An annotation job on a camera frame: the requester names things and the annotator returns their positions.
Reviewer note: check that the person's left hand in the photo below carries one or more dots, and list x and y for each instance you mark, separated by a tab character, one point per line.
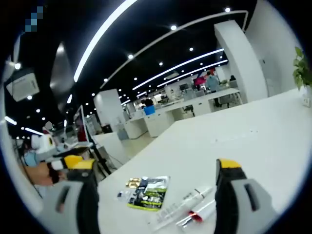
39	174

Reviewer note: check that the long white office desk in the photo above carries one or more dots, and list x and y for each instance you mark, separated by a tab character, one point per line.
219	93

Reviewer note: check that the long curved ceiling light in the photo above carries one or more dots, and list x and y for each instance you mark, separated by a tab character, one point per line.
98	39

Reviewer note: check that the magenta board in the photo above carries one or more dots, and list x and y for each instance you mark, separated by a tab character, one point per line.
200	80

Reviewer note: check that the green black skincare sachet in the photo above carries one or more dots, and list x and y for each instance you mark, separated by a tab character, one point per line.
151	195

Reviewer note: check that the black tripod stand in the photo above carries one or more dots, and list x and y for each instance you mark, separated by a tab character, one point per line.
100	156

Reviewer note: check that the large red-collared skincare bottle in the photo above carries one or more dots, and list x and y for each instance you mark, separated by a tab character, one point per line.
195	215

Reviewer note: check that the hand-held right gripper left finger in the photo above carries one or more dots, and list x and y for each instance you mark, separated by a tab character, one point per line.
73	207

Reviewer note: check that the white blue skincare sachet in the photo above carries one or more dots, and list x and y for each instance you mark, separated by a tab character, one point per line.
123	195

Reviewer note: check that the white framed display board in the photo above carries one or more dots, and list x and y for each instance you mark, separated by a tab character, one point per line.
81	131

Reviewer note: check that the green potted plant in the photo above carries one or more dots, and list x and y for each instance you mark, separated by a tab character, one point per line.
301	70

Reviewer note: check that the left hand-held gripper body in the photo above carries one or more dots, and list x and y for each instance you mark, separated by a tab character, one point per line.
42	143

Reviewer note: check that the straight ceiling light strip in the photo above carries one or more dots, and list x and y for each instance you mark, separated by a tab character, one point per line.
180	65
195	72

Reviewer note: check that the blue bin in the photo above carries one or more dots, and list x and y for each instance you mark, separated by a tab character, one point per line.
149	111

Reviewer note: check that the ceiling air conditioner unit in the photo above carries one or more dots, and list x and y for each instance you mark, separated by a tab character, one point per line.
23	85

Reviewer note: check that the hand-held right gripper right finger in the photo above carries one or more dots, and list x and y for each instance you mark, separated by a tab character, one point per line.
234	202

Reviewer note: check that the red clothed figure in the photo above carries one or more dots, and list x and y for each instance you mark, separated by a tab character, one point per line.
46	131

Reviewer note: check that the white skincare tube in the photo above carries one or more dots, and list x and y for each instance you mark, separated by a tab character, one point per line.
180	204

